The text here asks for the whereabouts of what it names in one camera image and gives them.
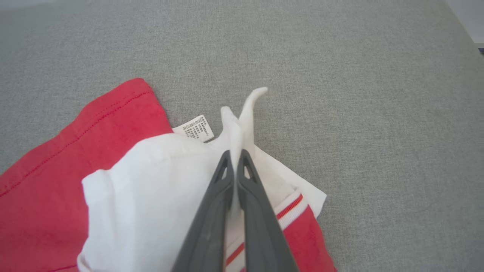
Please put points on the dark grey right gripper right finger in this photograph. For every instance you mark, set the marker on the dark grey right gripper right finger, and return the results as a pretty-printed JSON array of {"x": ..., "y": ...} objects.
[{"x": 264, "y": 234}]

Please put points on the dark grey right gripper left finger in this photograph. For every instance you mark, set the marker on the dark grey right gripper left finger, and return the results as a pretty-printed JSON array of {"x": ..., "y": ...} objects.
[{"x": 208, "y": 234}]

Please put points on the red basketball jersey with lettering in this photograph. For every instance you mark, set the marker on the red basketball jersey with lettering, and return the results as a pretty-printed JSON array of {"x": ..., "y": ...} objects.
[{"x": 38, "y": 207}]

